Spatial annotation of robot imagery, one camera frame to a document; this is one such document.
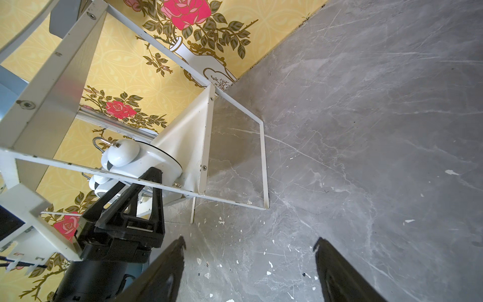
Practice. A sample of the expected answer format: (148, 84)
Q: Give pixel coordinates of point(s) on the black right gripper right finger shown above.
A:
(339, 280)

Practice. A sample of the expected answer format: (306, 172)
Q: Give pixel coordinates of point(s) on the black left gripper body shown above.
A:
(131, 245)

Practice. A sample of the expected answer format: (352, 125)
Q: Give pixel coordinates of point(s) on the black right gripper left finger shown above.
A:
(162, 279)

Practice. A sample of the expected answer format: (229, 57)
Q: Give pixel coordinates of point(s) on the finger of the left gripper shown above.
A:
(108, 195)
(138, 206)

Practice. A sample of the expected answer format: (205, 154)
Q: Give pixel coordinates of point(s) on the white twin-bell alarm clock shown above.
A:
(99, 184)

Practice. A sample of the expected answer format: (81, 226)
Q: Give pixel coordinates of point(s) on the blue square alarm clock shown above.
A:
(11, 87)

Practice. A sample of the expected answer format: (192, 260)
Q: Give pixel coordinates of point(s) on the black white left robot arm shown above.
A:
(90, 280)

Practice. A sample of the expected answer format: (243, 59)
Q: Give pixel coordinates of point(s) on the white two-tier shelf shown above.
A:
(34, 128)

